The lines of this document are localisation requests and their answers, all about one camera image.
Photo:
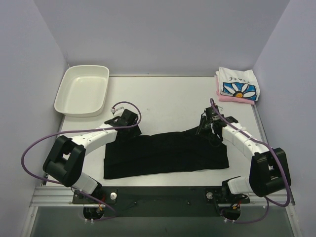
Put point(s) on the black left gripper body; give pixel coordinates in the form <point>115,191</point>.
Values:
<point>133,131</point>

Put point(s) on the black t shirt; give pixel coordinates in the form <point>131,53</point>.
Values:
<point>182,151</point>

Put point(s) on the white plastic bin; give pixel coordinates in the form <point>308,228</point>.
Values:
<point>82,91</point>

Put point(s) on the white daisy print t shirt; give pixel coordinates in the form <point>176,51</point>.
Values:
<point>240,84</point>

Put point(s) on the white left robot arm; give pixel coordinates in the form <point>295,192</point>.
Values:
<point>65,160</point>

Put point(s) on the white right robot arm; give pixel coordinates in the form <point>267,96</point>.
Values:
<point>269,172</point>

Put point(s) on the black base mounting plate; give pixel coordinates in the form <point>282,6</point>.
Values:
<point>179,201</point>

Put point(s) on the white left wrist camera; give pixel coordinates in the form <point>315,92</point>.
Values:
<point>116,110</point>

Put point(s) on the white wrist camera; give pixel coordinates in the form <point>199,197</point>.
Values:
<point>116,110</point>
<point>219,108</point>

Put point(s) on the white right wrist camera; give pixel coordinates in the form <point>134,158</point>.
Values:
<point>219,108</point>

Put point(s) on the aluminium front rail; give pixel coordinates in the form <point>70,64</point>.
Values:
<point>52,196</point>

